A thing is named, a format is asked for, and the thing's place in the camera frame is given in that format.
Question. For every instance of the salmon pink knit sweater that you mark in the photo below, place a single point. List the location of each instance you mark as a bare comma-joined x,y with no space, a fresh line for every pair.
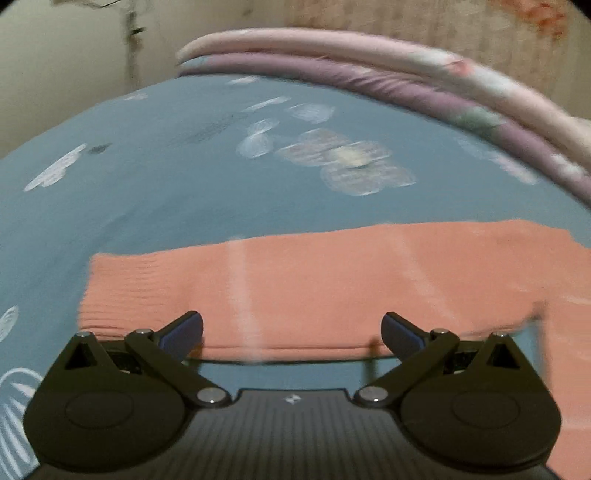
323,286

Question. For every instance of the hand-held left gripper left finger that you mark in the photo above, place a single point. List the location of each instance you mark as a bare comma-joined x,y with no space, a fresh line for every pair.
183,333

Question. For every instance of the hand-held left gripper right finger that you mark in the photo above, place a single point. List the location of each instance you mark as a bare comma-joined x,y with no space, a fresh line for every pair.
400,336

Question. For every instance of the pink floral folded quilt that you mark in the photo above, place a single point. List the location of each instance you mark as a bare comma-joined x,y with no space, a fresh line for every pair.
369,46

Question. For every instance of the beige patterned curtain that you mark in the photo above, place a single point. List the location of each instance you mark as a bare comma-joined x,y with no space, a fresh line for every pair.
438,23

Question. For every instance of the purple floral folded quilt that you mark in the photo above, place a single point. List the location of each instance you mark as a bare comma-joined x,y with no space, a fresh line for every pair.
369,78

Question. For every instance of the blue floral bed sheet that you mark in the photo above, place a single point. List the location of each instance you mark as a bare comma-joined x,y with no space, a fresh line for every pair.
138,184

